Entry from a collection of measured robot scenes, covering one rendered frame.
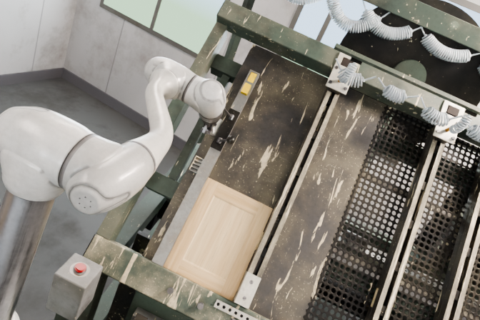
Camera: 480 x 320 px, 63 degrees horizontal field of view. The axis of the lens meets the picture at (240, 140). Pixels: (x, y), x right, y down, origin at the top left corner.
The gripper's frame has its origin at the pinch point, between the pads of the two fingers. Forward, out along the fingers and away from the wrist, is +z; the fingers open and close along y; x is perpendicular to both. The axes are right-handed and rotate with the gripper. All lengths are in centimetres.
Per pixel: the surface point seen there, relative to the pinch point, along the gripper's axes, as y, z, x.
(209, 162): 10.6, 11.6, 4.9
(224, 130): -5.2, 10.7, 4.4
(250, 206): 19.5, 13.7, 28.8
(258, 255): 37, 8, 40
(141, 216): 43, 46, -16
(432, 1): -112, 8, 68
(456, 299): 18, 9, 120
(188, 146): 6.4, 20.6, -7.9
